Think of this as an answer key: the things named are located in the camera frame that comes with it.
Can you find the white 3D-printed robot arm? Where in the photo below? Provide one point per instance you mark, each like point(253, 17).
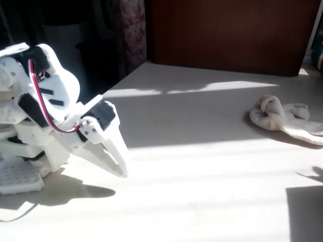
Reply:
point(65, 83)

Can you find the floral patterned curtain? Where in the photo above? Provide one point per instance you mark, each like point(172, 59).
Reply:
point(133, 32)

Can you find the dark brown wooden cabinet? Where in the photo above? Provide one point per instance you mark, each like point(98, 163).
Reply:
point(227, 32)

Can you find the teal object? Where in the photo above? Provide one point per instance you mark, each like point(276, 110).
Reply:
point(318, 54)

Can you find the white perforated base plate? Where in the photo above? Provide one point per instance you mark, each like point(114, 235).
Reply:
point(17, 179)

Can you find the white door frame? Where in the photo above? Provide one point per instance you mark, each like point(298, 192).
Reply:
point(312, 37)

